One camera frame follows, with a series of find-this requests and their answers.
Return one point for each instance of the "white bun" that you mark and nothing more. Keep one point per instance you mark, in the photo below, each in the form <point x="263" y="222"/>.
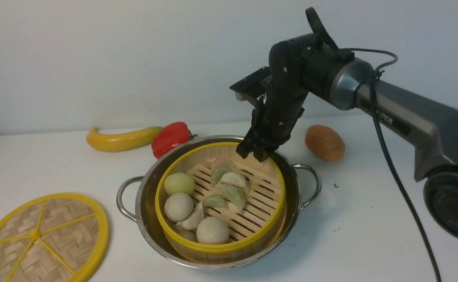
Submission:
<point x="178" y="207"/>
<point x="213" y="231"/>

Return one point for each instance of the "white dumpling beside buns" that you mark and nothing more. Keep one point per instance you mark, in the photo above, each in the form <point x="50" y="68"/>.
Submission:
<point x="192" y="222"/>

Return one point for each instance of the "yellow-green round bun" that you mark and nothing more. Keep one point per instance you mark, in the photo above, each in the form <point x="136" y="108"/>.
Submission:
<point x="179" y="183"/>

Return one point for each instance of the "red bell pepper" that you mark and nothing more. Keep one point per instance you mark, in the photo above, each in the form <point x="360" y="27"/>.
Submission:
<point x="170" y="137"/>

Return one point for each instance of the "small green dumpling centre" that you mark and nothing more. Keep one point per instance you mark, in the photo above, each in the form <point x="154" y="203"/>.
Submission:
<point x="215" y="201"/>

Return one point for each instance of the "yellow-rimmed bamboo steamer lid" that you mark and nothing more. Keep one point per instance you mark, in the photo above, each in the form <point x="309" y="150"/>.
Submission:
<point x="60" y="237"/>

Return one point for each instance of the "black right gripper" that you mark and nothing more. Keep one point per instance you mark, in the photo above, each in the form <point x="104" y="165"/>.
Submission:
<point x="275" y="115"/>

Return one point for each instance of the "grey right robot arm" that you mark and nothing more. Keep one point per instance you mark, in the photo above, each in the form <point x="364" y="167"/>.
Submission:
<point x="313" y="64"/>

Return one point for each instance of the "stainless steel pot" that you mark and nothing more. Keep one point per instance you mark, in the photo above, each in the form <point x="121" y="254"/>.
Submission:
<point x="136" y="200"/>

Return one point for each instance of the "yellow banana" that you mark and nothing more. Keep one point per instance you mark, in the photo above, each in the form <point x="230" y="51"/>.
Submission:
<point x="123" y="141"/>

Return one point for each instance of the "brown potato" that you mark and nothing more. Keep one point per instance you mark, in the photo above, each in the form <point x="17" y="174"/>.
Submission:
<point x="325" y="143"/>

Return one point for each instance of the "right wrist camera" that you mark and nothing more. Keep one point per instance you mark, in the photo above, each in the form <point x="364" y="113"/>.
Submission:
<point x="253" y="86"/>

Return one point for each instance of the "white bun lower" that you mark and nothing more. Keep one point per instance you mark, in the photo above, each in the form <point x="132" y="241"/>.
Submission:
<point x="213" y="231"/>

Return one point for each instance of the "white bun upper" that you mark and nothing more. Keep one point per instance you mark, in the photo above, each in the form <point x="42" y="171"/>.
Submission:
<point x="178" y="207"/>

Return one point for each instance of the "pink dumpling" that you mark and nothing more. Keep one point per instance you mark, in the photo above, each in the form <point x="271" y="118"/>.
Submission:
<point x="222" y="162"/>

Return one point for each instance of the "yellow-rimmed bamboo steamer basket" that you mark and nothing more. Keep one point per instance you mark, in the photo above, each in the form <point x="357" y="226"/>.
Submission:
<point x="251" y="229"/>

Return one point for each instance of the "pale green dumpling top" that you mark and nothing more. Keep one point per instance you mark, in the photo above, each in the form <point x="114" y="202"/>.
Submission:
<point x="217" y="174"/>

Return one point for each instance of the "white dumpling right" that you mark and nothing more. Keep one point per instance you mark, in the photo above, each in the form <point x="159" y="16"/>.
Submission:
<point x="236" y="179"/>

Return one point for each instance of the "large green dumpling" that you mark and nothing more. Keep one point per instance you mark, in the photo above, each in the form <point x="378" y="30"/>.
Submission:
<point x="235" y="195"/>

